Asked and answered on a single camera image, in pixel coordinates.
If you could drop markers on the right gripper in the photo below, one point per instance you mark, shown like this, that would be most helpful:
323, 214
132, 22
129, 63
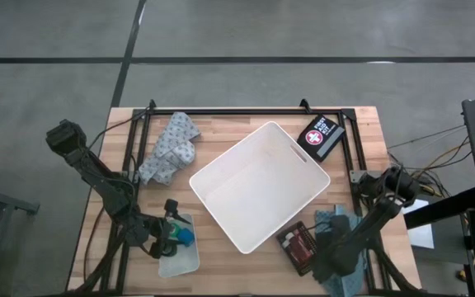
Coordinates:
329, 255

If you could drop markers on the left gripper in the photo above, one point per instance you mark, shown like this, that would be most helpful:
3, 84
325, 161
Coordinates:
151, 233

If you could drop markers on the bright green tape roll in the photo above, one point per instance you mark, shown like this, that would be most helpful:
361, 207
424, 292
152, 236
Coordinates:
176, 233

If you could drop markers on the blue bandage roll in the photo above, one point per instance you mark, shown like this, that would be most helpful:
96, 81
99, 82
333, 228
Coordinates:
187, 238

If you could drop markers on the red pill bottle white cap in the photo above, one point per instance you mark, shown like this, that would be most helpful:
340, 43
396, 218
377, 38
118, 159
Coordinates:
298, 238
299, 247
303, 256

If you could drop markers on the grey patterned cloth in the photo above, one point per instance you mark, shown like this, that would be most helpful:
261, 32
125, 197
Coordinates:
171, 144

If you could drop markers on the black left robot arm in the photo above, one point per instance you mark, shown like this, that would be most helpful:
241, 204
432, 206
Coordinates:
105, 189

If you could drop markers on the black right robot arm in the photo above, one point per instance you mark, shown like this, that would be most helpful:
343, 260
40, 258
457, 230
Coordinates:
382, 206

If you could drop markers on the translucent plastic bin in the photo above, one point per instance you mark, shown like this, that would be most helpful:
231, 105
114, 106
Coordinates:
184, 264

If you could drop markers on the small black slotted basket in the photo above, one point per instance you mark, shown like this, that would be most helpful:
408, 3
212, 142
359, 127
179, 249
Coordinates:
293, 264

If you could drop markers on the large white woven basket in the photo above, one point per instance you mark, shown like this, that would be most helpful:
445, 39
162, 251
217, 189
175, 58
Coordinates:
258, 189

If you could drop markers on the blue patterned cloth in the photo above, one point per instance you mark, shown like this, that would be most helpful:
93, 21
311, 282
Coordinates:
323, 222

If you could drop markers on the white paper sheet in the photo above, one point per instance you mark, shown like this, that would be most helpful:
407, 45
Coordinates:
421, 237

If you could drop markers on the black first aid kit pouch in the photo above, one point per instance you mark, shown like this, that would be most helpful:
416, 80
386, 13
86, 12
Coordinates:
328, 140

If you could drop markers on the black support beam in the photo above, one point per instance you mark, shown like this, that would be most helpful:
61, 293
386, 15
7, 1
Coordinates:
439, 208

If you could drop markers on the black metal table frame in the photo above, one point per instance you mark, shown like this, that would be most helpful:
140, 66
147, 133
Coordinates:
241, 111

